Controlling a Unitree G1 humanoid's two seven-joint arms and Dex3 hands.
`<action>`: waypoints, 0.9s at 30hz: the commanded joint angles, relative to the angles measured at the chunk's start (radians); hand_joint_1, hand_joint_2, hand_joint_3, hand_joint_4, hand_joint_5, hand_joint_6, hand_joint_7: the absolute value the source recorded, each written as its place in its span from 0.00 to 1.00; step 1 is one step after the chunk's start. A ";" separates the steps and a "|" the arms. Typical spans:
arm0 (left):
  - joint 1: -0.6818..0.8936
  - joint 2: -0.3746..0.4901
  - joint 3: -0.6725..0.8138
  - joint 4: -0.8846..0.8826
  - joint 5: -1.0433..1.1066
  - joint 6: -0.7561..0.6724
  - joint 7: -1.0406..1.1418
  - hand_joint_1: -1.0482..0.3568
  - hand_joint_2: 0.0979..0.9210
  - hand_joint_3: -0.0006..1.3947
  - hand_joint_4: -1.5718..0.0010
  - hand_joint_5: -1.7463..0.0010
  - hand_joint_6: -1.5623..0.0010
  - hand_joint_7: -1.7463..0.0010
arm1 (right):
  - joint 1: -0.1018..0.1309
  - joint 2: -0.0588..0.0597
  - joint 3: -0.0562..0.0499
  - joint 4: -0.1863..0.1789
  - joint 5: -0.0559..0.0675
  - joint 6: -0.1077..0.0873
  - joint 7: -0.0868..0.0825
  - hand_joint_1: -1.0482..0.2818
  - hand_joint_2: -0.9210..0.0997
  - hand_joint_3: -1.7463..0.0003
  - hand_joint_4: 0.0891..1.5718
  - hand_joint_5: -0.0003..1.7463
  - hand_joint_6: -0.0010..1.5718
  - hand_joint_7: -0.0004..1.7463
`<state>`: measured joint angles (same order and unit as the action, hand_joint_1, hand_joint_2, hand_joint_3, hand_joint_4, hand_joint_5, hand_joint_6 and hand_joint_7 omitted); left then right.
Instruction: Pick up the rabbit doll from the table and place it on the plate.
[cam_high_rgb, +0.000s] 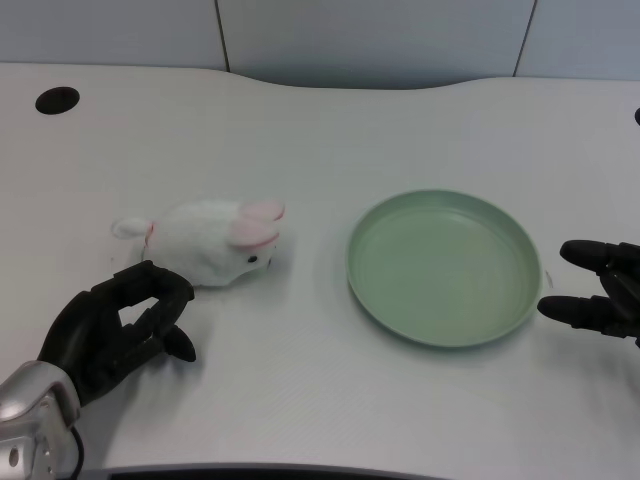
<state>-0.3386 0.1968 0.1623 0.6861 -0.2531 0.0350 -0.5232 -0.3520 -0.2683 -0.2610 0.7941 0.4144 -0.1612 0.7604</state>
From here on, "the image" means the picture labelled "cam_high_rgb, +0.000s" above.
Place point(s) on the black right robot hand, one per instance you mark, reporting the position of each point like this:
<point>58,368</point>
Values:
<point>607,295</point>

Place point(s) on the white plush rabbit doll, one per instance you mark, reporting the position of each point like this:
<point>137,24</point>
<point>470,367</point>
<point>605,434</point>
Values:
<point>215,242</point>

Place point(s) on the green round plate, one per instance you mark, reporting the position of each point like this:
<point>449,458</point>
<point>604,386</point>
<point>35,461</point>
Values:
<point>444,267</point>

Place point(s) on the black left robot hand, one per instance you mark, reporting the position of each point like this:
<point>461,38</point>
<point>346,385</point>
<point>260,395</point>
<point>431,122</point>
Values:
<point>95,325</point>

